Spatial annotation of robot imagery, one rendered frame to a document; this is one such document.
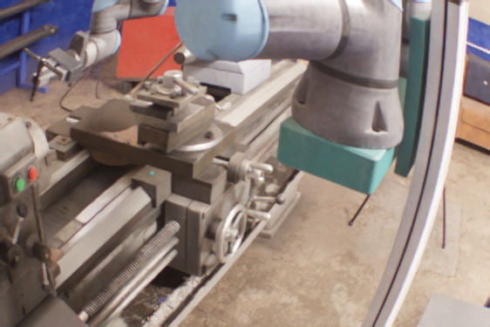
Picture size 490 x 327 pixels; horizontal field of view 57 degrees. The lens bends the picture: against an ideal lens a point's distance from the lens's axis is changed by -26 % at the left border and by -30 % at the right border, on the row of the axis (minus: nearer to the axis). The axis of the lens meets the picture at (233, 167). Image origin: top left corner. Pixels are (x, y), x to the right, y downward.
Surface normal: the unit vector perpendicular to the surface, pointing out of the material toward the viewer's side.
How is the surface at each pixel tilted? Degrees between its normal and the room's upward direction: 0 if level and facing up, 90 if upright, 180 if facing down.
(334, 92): 70
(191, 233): 90
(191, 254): 90
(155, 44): 90
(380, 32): 90
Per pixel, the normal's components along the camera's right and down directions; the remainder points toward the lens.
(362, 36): 0.43, 0.59
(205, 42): -0.86, 0.22
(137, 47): -0.07, 0.47
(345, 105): -0.33, 0.08
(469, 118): -0.41, 0.40
